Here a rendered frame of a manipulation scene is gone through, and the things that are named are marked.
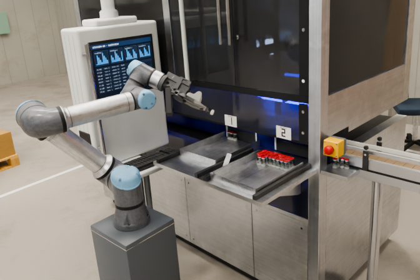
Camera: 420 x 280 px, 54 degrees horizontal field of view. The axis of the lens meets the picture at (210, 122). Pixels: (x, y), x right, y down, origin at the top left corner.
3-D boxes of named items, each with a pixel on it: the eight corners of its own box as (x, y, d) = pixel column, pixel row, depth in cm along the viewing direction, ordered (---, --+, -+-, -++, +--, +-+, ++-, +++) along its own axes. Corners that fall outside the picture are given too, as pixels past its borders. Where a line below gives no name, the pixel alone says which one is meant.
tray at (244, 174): (259, 155, 206) (258, 149, 205) (303, 169, 188) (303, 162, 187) (210, 179, 184) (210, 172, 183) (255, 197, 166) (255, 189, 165)
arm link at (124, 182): (120, 210, 161) (115, 179, 157) (109, 198, 172) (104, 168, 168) (148, 201, 167) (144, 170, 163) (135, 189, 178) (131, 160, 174)
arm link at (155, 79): (147, 82, 169) (150, 89, 177) (157, 87, 168) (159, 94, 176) (157, 67, 171) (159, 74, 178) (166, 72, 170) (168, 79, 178)
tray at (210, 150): (224, 136, 238) (224, 130, 236) (260, 145, 220) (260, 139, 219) (180, 155, 215) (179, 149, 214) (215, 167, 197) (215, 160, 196)
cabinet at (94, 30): (152, 138, 268) (137, 14, 245) (170, 144, 255) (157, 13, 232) (80, 163, 235) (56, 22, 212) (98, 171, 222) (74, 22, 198)
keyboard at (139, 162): (167, 149, 246) (167, 145, 245) (182, 154, 236) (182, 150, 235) (109, 171, 219) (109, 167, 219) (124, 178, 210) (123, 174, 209)
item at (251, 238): (191, 166, 421) (184, 82, 395) (396, 240, 278) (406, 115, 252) (105, 204, 355) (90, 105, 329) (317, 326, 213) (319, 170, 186)
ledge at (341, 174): (335, 164, 196) (336, 160, 195) (362, 170, 187) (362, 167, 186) (320, 174, 187) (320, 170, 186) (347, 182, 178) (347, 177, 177)
